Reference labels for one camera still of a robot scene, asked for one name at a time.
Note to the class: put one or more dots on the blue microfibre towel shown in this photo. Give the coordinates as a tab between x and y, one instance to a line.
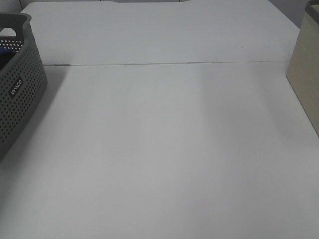
5	56

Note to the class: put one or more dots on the grey perforated plastic basket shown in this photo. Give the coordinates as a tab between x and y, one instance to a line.
22	80

